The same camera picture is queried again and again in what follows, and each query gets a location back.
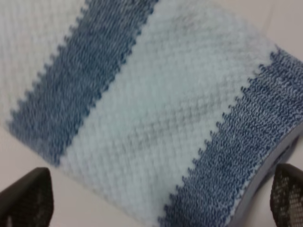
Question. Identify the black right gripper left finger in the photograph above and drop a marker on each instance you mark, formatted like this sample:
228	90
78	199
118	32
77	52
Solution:
28	202

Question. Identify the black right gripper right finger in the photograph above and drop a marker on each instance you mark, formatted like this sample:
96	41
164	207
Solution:
286	198

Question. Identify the blue white striped towel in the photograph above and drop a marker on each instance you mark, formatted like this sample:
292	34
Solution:
176	111

